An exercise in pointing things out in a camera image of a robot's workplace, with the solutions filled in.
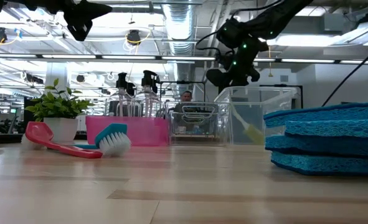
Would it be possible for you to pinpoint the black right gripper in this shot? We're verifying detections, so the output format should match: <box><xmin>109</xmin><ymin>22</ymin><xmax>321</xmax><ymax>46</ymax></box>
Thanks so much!
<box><xmin>205</xmin><ymin>18</ymin><xmax>268</xmax><ymax>93</ymax></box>

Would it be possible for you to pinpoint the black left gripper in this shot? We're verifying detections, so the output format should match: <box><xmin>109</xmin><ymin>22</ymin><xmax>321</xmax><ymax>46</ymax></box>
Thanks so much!
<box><xmin>21</xmin><ymin>0</ymin><xmax>113</xmax><ymax>42</ymax></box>

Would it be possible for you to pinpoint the green dish brush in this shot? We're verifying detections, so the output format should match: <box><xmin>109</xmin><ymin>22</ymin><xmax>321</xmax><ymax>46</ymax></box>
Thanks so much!
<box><xmin>232</xmin><ymin>104</ymin><xmax>265</xmax><ymax>146</ymax></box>

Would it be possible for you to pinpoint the blue sponge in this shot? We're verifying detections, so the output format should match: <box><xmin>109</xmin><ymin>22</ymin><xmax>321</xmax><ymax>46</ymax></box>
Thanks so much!
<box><xmin>270</xmin><ymin>151</ymin><xmax>368</xmax><ymax>177</ymax></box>
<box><xmin>265</xmin><ymin>135</ymin><xmax>368</xmax><ymax>159</ymax></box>
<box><xmin>263</xmin><ymin>101</ymin><xmax>368</xmax><ymax>129</ymax></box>
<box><xmin>285</xmin><ymin>119</ymin><xmax>368</xmax><ymax>140</ymax></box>

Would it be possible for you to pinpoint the red spoon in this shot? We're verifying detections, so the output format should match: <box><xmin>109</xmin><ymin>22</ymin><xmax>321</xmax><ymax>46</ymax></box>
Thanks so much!
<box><xmin>24</xmin><ymin>121</ymin><xmax>103</xmax><ymax>160</ymax></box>

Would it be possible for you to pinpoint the blue dish brush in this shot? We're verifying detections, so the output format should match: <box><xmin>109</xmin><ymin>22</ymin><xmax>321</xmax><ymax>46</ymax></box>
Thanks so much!
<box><xmin>73</xmin><ymin>123</ymin><xmax>132</xmax><ymax>158</ymax></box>

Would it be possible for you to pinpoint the large clear plastic bin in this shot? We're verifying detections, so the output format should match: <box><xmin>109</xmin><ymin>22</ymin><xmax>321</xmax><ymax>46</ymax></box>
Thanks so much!
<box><xmin>214</xmin><ymin>86</ymin><xmax>298</xmax><ymax>146</ymax></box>

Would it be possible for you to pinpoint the long ceiling light strip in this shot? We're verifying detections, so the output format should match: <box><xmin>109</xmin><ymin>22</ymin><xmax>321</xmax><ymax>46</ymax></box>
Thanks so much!
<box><xmin>0</xmin><ymin>53</ymin><xmax>368</xmax><ymax>65</ymax></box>

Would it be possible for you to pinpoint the person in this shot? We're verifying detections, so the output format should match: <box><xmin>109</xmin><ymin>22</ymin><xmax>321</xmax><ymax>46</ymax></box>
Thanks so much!
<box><xmin>174</xmin><ymin>90</ymin><xmax>202</xmax><ymax>113</ymax></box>

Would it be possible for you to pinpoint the small clear plastic bin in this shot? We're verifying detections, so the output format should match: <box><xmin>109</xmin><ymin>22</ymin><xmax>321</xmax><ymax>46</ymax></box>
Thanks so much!
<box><xmin>164</xmin><ymin>101</ymin><xmax>232</xmax><ymax>147</ymax></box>

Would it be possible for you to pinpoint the green plant in white pot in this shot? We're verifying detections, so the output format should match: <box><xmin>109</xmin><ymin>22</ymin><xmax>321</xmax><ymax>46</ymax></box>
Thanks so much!
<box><xmin>24</xmin><ymin>78</ymin><xmax>95</xmax><ymax>144</ymax></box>

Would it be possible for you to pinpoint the red plastic tray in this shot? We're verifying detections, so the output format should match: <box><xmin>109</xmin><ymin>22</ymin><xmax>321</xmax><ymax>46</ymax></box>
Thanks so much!
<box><xmin>85</xmin><ymin>116</ymin><xmax>169</xmax><ymax>147</ymax></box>

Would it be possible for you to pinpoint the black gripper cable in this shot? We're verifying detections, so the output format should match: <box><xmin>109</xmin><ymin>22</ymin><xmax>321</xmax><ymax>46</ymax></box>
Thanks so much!
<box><xmin>195</xmin><ymin>29</ymin><xmax>234</xmax><ymax>63</ymax></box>

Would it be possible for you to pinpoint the silver spiral air duct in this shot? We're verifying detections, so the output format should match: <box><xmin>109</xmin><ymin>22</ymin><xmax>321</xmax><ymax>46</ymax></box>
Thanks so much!
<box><xmin>162</xmin><ymin>0</ymin><xmax>197</xmax><ymax>82</ymax></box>

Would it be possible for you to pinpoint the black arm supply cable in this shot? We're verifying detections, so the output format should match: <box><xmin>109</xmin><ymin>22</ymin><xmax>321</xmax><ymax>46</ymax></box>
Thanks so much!
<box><xmin>322</xmin><ymin>43</ymin><xmax>368</xmax><ymax>107</ymax></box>

